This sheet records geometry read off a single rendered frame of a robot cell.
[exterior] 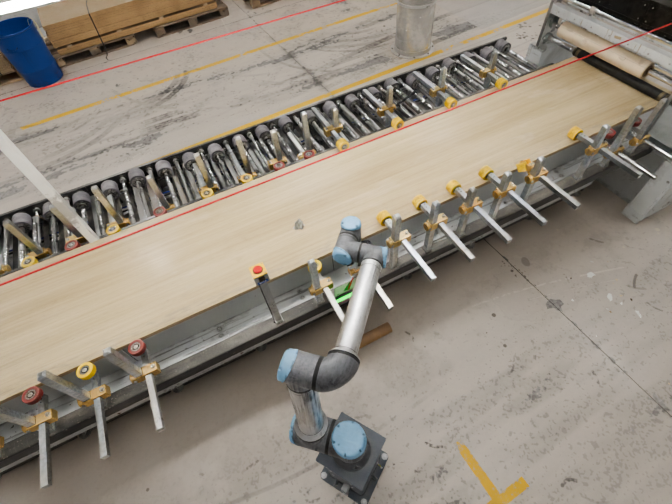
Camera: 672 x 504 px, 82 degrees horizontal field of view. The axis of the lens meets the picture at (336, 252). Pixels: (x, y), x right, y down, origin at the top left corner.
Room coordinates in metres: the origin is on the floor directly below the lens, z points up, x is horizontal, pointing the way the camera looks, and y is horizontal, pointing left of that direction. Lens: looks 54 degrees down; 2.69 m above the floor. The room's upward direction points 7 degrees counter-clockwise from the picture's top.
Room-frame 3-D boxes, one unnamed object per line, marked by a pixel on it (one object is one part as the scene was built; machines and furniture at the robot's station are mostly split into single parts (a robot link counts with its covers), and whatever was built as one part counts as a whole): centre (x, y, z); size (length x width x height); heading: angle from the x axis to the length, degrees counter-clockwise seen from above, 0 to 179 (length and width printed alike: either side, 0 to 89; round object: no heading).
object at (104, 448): (0.58, 1.22, 0.81); 0.44 x 0.03 x 0.04; 22
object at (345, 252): (1.01, -0.05, 1.33); 0.12 x 0.12 x 0.09; 69
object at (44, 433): (0.49, 1.45, 0.81); 0.44 x 0.03 x 0.04; 22
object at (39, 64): (5.56, 3.77, 0.36); 0.59 x 0.57 x 0.73; 24
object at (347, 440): (0.34, 0.04, 0.79); 0.17 x 0.15 x 0.18; 69
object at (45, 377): (0.66, 1.29, 0.93); 0.04 x 0.04 x 0.48; 22
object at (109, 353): (0.75, 1.06, 0.89); 0.04 x 0.04 x 0.48; 22
